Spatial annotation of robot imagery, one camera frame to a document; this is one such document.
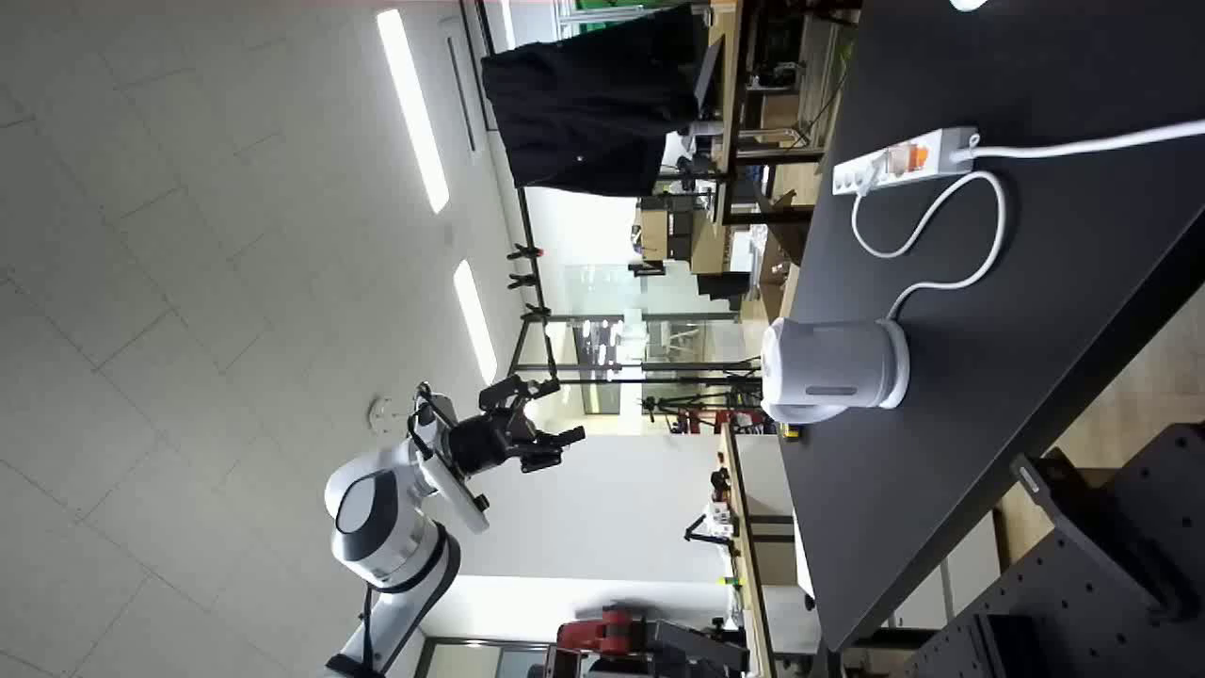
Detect wooden workbench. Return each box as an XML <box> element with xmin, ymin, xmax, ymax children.
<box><xmin>716</xmin><ymin>423</ymin><xmax>800</xmax><ymax>678</ymax></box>

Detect white kettle base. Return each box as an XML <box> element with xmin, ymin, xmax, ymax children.
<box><xmin>882</xmin><ymin>315</ymin><xmax>915</xmax><ymax>414</ymax></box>

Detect white power strip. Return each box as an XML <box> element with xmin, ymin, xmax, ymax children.
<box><xmin>829</xmin><ymin>119</ymin><xmax>987</xmax><ymax>199</ymax></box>

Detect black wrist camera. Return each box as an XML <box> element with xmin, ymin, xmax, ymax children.
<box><xmin>480</xmin><ymin>376</ymin><xmax>544</xmax><ymax>430</ymax></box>

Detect black metal stand frame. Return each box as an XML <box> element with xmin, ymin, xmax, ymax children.
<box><xmin>505</xmin><ymin>242</ymin><xmax>766</xmax><ymax>396</ymax></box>

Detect black hanging cloth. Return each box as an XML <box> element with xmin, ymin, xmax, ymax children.
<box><xmin>480</xmin><ymin>3</ymin><xmax>716</xmax><ymax>199</ymax></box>

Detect long ceiling light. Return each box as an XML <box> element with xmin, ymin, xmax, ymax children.
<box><xmin>372</xmin><ymin>7</ymin><xmax>454</xmax><ymax>219</ymax></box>
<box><xmin>449</xmin><ymin>256</ymin><xmax>505</xmax><ymax>386</ymax></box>

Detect white electric kettle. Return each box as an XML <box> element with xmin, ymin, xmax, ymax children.
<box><xmin>758</xmin><ymin>312</ymin><xmax>898</xmax><ymax>430</ymax></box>

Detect thin white kettle cable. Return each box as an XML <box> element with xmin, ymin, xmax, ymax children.
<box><xmin>847</xmin><ymin>165</ymin><xmax>1014</xmax><ymax>329</ymax></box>

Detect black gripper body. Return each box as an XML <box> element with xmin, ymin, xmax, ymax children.
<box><xmin>449</xmin><ymin>409</ymin><xmax>545</xmax><ymax>479</ymax></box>

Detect wooden shelf unit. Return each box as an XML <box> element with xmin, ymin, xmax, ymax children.
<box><xmin>695</xmin><ymin>0</ymin><xmax>869</xmax><ymax>233</ymax></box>

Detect thick white power strip cable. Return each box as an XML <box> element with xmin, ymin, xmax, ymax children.
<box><xmin>967</xmin><ymin>118</ymin><xmax>1205</xmax><ymax>168</ymax></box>

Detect red machine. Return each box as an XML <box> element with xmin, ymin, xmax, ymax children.
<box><xmin>545</xmin><ymin>605</ymin><xmax>668</xmax><ymax>670</ymax></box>

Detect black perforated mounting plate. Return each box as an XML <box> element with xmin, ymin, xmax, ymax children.
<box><xmin>910</xmin><ymin>423</ymin><xmax>1205</xmax><ymax>678</ymax></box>

